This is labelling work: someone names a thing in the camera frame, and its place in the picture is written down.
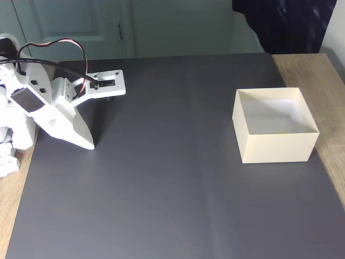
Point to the white open cardboard box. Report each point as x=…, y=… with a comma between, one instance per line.
x=277, y=148

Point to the pale green panelled door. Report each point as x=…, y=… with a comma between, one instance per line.
x=72, y=21

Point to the dark grey table mat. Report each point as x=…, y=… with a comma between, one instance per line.
x=161, y=189

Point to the black hanging cloth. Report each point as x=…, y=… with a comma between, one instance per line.
x=283, y=27

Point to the black camera module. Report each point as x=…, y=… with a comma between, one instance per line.
x=106, y=82

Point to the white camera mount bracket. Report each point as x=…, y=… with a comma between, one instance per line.
x=120, y=86

